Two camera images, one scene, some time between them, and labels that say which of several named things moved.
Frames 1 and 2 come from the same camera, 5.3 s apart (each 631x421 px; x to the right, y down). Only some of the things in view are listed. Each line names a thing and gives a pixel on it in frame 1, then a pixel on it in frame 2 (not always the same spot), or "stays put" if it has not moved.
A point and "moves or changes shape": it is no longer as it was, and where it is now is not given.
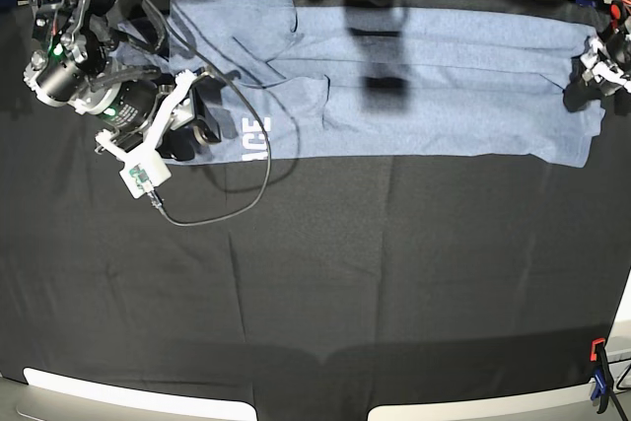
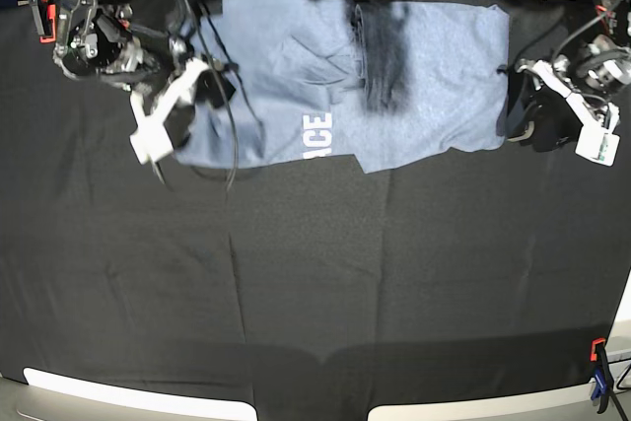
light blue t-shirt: (279, 82) moves or changes shape
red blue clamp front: (603, 383) stays put
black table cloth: (311, 287) stays put
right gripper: (604, 73) -> (542, 112)
